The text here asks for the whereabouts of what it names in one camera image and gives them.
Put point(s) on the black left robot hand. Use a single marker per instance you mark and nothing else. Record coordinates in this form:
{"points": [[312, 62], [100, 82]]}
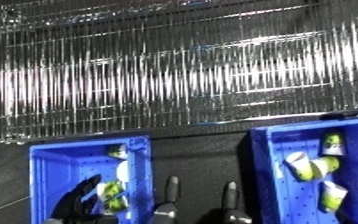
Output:
{"points": [[75, 203]]}

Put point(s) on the pale left robot arm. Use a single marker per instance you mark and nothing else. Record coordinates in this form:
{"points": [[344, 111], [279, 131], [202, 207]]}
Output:
{"points": [[52, 221]]}

